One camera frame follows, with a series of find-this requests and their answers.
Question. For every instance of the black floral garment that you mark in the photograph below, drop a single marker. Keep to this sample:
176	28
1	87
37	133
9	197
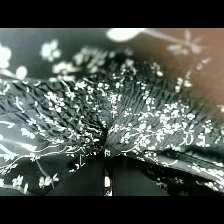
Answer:
133	110

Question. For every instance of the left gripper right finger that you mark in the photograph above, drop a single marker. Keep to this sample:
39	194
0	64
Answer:
133	181

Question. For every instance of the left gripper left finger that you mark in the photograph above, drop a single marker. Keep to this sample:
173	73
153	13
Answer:
85	181

